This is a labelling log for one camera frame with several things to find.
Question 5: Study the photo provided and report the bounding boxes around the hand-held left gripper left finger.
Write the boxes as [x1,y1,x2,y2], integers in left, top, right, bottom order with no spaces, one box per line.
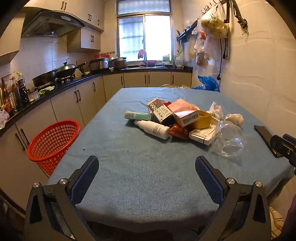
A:
[24,156,100,241]

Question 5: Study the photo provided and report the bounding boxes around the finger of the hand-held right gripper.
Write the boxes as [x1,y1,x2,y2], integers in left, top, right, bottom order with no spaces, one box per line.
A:
[270,135,296,173]
[282,134,296,146]

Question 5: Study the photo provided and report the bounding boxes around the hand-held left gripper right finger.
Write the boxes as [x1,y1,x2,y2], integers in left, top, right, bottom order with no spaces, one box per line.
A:
[195,156,271,241]

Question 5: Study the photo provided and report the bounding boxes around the clear plastic dome lid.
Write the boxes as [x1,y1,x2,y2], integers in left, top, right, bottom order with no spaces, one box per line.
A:
[210,120,247,158]

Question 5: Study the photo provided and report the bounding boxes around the red plastic mesh basket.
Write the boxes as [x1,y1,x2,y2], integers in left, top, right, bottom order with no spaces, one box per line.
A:
[27,120,80,176]

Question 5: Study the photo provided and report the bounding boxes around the white tissue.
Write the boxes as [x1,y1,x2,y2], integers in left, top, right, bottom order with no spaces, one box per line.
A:
[225,113,244,127]

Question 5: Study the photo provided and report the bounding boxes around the red-brown snack wrapper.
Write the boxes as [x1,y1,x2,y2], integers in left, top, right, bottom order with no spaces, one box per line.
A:
[168,123,190,140]

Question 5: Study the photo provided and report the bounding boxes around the yellow plastic container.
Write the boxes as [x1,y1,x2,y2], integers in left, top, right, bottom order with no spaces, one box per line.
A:
[190,110,212,130]

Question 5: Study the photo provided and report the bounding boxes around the small clear plastic bag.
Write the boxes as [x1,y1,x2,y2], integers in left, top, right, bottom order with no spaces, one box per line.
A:
[206,101,223,120]

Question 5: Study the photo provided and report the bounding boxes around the white plastic bottle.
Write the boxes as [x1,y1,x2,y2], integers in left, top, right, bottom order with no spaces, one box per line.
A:
[134,120,170,140]

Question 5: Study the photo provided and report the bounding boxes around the orange and white carton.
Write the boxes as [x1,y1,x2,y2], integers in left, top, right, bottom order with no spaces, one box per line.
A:
[167,98,199,128]

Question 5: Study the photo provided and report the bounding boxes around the black box white label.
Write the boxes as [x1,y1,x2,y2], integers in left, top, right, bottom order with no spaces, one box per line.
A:
[147,98,175,124]

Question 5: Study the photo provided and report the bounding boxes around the green tissue pack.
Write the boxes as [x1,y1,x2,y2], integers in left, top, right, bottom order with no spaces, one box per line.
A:
[124,111,152,121]

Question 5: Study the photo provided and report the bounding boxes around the black smartphone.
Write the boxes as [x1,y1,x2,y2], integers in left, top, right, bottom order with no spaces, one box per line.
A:
[254,125,281,158]

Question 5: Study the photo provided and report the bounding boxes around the blue tablecloth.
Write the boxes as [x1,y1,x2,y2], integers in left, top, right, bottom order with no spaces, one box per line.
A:
[47,87,295,232]

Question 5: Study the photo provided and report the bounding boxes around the patterned seat cushion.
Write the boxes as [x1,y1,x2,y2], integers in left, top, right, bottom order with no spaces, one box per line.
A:
[269,206,284,239]

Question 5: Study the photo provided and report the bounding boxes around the blue plastic bag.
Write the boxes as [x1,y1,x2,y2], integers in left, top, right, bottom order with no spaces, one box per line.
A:
[191,75,220,93]

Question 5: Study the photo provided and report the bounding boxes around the green leafy vegetable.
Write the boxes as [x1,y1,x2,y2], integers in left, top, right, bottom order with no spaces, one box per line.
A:
[38,86,55,95]

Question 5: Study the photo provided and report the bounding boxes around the black countertop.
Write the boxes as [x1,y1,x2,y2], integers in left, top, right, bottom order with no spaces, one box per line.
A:
[0,66,193,137]

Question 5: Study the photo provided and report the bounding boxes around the yellowish plastic bag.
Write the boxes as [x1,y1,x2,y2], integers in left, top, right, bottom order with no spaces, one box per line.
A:
[159,84,191,89]

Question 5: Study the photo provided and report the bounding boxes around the gas stove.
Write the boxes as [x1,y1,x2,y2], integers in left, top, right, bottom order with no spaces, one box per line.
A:
[55,75,77,84]

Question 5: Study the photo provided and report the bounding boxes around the white plastic bag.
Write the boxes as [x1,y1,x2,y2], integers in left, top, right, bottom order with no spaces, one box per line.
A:
[0,109,10,129]

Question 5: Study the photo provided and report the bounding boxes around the black frying pan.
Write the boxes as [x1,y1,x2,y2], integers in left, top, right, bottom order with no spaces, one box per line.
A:
[32,68,58,87]

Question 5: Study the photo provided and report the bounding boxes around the dark sauce bottle yellow cap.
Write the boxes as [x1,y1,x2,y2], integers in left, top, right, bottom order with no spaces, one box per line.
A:
[17,72,30,105]

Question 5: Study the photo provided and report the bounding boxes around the wok with steel lid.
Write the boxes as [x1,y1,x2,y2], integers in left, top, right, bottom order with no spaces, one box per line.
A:
[55,58,88,79]

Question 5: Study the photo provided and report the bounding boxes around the steel rice cooker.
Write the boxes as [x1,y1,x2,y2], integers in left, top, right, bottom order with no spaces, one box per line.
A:
[89,57,110,75]

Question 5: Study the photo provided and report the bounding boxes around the white detergent bottle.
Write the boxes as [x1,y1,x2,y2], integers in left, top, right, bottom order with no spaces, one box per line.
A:
[175,50,185,69]

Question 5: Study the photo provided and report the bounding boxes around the dark cooking pot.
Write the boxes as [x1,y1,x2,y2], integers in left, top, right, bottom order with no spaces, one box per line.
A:
[113,57,127,70]

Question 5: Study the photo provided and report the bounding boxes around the black hanging tongs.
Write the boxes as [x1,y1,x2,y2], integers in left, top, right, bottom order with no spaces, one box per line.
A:
[223,0,249,35]

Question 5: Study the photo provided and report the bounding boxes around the hanging bag with yellow contents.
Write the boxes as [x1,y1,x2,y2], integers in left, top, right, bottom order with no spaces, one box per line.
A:
[201,2,229,40]

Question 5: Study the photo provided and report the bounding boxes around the kitchen window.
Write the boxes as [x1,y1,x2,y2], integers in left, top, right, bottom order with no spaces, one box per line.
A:
[116,0,174,62]

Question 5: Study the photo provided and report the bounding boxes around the steel range hood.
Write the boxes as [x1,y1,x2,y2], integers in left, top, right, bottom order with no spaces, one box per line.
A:
[21,10,85,38]

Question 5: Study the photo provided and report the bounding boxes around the cream upper cabinet row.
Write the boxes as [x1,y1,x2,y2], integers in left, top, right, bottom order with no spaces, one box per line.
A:
[23,0,105,32]

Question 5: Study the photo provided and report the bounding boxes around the black hanging cable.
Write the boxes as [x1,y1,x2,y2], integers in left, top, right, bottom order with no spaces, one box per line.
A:
[217,38,226,81]

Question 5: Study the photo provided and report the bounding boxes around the small cream wall cabinet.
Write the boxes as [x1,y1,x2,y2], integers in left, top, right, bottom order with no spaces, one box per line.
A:
[67,27,101,53]

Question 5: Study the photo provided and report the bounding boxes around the black wall rack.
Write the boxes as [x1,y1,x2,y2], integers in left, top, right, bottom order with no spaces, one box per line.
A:
[176,20,199,43]

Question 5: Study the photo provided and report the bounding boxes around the large cream wall cabinet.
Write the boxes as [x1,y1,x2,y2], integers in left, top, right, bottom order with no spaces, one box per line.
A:
[0,14,26,66]

